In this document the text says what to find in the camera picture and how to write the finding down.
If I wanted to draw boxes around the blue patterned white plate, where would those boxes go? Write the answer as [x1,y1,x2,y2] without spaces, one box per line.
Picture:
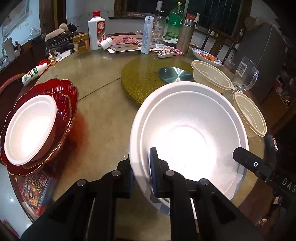
[192,47,223,66]

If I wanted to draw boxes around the wooden framed window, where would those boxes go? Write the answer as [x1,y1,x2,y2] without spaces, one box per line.
[114,0,251,30]

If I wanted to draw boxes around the white liquor bottle red cap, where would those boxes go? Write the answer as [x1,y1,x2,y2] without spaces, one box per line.
[87,11,106,50]

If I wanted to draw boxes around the beige plastic bowl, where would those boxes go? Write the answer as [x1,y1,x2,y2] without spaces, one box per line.
[191,60,236,93]
[232,91,267,138]

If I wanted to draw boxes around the framed wall painting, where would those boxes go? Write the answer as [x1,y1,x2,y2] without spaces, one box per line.
[0,0,33,30]

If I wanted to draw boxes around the colourful printed red packet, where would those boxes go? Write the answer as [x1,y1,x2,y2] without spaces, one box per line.
[16,171,57,217]

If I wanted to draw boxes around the small gold ornament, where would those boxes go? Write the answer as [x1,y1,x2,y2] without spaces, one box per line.
[47,49,57,66]

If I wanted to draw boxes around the amber jar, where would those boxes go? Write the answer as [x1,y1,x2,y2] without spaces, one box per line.
[73,33,90,54]

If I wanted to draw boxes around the white foam bowl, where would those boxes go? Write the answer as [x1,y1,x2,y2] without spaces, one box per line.
[4,94,57,166]
[129,81,249,210]

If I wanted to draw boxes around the small drinking glass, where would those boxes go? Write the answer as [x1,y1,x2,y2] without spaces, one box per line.
[223,58,235,71]

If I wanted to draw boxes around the gold glitter turntable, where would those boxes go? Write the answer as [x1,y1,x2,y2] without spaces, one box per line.
[121,56,199,106]

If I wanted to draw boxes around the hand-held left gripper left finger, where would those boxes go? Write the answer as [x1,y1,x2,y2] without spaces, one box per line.
[21,160,135,241]

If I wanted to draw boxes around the small white cup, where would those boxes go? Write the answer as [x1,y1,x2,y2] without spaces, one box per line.
[99,37,114,50]

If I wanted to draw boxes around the white tumbler with straw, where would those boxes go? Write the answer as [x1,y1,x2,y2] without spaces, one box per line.
[2,38,15,62]

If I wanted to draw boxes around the white paper sheet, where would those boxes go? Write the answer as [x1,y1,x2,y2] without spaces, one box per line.
[54,50,75,61]

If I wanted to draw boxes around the dark quilted fur-trimmed jacket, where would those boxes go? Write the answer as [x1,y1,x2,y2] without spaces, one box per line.
[45,23,86,50]

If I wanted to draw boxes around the white blue tube package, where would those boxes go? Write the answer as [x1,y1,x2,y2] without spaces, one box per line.
[141,16,155,54]

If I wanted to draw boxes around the orange cooked food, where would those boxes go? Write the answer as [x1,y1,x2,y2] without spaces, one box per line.
[199,51,219,62]

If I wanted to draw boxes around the clear bottle black lid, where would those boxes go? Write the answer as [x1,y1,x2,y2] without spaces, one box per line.
[153,10,166,48]

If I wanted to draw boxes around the wooden chair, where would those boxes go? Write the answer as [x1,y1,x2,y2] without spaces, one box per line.
[201,27,238,62]

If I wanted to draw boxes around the large red glass plate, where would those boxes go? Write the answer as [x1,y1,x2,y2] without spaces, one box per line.
[0,78,79,176]

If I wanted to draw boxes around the grey refrigerator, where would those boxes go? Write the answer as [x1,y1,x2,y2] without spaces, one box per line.
[236,22,289,105]

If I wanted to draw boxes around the white bottle green label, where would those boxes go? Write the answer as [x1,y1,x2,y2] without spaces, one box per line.
[21,63,49,87]

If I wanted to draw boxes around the green plastic bottle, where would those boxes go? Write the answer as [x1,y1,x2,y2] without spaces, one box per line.
[165,2,186,40]

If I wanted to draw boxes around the small red glass plate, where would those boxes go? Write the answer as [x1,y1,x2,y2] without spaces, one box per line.
[1,91,75,169]

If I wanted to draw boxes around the multicoloured hula hoop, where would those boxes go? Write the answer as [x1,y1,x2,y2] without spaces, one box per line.
[0,74,26,93]

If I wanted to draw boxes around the pink cloth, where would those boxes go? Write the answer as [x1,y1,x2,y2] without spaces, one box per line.
[111,35,138,45]

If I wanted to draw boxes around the cluttered wooden shelves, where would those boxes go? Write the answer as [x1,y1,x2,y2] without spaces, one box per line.
[270,35,296,121]

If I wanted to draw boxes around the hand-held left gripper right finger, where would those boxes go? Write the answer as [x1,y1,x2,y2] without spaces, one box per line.
[149,147,264,241]

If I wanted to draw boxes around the clear glass mug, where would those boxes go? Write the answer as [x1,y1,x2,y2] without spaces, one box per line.
[231,57,259,93]

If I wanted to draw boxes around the steel thermos flask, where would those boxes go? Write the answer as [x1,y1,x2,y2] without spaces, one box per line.
[176,19,196,54]

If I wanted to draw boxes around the wooden door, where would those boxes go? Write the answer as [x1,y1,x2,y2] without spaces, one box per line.
[39,0,67,30]

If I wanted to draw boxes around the white pink key case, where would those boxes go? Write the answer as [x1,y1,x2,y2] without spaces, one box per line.
[157,46,176,58]

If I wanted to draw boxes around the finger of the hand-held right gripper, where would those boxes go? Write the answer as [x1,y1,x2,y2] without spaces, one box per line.
[232,147,274,184]

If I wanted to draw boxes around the dark wooden sideboard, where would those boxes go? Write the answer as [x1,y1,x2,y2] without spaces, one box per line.
[0,35,50,77]

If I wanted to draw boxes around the book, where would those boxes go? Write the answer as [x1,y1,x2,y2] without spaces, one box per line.
[110,43,139,52]

